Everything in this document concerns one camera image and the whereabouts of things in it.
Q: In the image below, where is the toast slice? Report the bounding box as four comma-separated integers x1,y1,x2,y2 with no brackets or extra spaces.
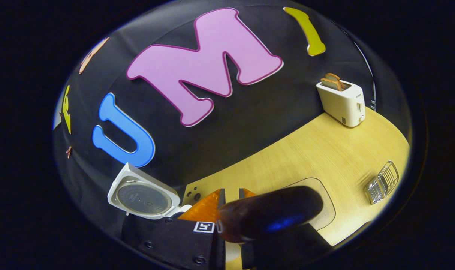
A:
325,73,346,87
320,78,344,92

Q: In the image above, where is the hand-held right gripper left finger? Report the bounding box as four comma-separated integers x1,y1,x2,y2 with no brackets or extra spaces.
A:
121,189,226,270

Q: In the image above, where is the wire chopstick holder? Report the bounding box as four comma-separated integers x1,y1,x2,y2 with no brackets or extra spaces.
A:
364,160,400,205

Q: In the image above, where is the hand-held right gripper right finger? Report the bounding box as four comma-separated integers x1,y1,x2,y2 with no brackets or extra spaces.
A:
238,188,333,270

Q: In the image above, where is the white toaster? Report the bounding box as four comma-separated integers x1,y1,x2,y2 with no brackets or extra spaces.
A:
316,73,366,128

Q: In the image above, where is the white rice cooker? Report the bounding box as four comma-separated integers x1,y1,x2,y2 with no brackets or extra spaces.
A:
108,162,192,220

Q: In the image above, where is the brown wooden spoon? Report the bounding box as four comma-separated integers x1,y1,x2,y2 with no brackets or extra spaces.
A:
216,186,323,243

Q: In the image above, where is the clear plastic box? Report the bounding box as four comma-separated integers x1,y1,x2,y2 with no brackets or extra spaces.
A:
284,177,337,231

